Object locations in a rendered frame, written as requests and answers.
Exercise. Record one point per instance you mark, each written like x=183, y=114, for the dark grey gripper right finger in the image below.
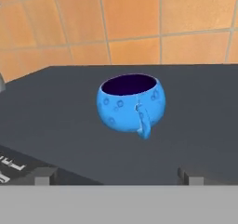
x=193, y=180

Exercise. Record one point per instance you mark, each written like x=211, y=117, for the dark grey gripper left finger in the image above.
x=45, y=173

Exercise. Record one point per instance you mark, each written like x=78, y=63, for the blue round mug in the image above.
x=124, y=113

